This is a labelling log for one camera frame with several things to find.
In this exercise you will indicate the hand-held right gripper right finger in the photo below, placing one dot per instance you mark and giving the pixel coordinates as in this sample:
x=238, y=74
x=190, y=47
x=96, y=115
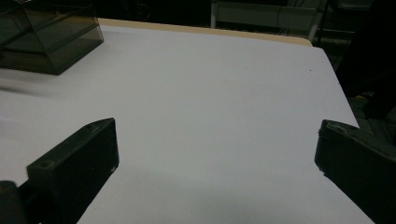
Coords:
x=361, y=165

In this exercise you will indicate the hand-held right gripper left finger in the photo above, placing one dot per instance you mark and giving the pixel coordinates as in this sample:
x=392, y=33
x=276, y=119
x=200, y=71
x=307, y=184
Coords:
x=77, y=161

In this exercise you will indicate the dark clear plastic drawer box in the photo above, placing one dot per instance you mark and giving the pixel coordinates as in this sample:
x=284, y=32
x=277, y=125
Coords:
x=46, y=34

